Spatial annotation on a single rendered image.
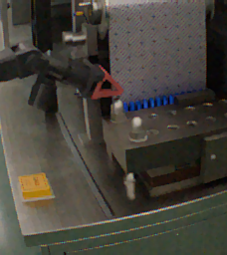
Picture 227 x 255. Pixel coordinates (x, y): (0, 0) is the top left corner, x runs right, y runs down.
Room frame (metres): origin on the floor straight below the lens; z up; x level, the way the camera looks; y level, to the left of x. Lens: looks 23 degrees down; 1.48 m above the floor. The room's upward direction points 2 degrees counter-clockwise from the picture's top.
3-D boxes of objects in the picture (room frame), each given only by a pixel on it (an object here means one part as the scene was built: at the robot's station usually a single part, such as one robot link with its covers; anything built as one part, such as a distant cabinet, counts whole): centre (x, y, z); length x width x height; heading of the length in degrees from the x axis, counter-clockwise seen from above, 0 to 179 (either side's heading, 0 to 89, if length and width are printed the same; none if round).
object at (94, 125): (1.06, 0.15, 1.05); 0.06 x 0.05 x 0.31; 110
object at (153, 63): (1.03, -0.03, 1.11); 0.23 x 0.01 x 0.18; 110
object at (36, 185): (0.81, 0.27, 0.91); 0.07 x 0.07 x 0.02; 20
